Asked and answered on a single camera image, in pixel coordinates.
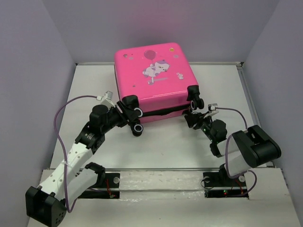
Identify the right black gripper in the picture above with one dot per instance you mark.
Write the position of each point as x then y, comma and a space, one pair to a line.
191, 119

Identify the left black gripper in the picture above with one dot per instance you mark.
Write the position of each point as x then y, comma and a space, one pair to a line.
128, 115

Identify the pink hard-shell suitcase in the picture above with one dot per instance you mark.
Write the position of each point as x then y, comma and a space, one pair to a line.
159, 80

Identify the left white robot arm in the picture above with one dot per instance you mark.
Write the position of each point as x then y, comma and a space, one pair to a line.
49, 202

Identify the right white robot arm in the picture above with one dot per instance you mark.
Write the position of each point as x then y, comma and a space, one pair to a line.
242, 150

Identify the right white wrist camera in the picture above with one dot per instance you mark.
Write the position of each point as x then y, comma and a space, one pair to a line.
212, 110

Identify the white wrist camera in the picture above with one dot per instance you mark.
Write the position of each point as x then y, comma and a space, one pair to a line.
106, 99
212, 110

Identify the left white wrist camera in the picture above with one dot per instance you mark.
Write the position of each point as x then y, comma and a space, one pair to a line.
106, 99

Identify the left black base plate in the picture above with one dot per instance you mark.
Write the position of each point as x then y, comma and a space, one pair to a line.
106, 187

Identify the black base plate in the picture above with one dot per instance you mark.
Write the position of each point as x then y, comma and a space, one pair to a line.
106, 187
217, 186

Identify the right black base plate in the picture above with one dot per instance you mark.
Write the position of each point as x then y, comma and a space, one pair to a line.
217, 186

